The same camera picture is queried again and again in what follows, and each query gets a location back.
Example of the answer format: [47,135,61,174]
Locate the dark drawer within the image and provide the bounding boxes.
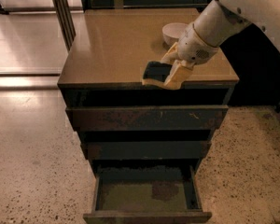
[66,105,228,132]
[81,141,211,160]

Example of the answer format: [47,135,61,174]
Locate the brown drawer cabinet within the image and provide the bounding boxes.
[58,8,238,169]

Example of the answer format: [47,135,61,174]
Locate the open bottom drawer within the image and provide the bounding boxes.
[83,165,212,224]

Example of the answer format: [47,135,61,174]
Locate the middle dark drawer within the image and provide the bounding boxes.
[81,141,211,160]

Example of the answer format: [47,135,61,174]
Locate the metal door frame post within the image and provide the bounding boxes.
[52,0,76,50]

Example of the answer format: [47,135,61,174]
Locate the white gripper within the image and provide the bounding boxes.
[142,22,218,90]

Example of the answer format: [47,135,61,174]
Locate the white ceramic bowl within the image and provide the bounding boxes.
[162,22,188,46]

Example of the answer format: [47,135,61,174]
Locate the top dark drawer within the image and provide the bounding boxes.
[66,105,228,132]

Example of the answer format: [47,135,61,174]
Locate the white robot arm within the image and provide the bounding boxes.
[142,0,280,90]

